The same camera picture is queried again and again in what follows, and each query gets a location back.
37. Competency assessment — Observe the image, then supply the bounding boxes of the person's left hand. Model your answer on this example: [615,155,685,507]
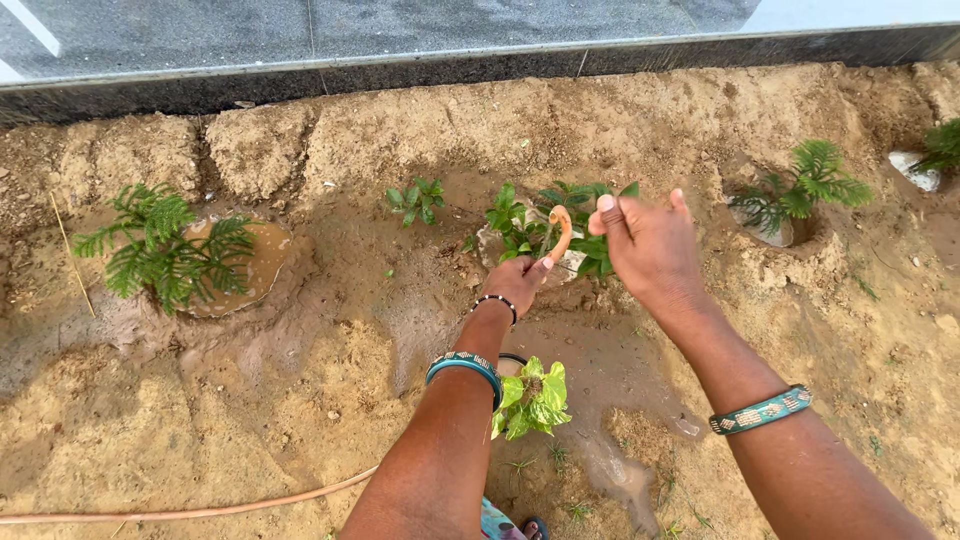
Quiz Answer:
[480,255,556,321]

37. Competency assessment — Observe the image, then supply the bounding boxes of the person's right hand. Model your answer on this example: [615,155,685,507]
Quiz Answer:
[587,187,715,321]

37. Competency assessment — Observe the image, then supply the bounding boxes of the orange garden hose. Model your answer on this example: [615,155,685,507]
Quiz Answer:
[0,204,576,526]

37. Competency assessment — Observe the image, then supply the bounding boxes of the white plastic root bag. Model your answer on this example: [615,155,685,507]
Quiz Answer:
[476,216,591,288]

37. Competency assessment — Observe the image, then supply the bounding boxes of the dark green leafy plant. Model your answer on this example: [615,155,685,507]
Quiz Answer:
[483,180,642,280]

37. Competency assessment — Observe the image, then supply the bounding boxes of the teal studded bangle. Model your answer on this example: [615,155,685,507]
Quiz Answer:
[425,351,505,413]
[708,384,815,437]

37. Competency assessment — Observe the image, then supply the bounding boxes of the light green pothos plant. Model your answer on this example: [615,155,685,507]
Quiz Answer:
[490,355,573,442]

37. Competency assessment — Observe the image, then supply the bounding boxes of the grey plastic root bag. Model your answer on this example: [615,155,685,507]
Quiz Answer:
[723,196,796,249]

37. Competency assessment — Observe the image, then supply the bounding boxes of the small dark green seedling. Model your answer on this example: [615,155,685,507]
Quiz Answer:
[384,176,447,229]

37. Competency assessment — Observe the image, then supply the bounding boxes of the pine sapling with grey bag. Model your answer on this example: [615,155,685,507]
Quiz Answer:
[727,138,876,237]

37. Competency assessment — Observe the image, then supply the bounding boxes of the person's colourful garment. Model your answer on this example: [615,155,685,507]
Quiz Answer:
[480,496,528,540]

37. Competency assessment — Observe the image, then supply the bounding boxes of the dark stone kerb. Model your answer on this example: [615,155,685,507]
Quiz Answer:
[0,21,960,129]

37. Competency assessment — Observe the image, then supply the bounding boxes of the crumpled white root bag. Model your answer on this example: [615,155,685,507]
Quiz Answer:
[888,150,943,193]

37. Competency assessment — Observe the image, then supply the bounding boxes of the pine sapling with white bag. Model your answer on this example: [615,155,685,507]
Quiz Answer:
[913,117,960,174]

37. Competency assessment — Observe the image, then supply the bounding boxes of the large pine sapling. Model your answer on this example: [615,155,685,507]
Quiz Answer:
[72,182,264,317]

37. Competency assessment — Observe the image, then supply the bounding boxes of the thin dry straw stick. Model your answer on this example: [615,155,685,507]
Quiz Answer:
[49,192,97,318]

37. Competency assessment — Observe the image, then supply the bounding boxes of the black bead bracelet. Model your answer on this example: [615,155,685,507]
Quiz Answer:
[471,293,519,327]

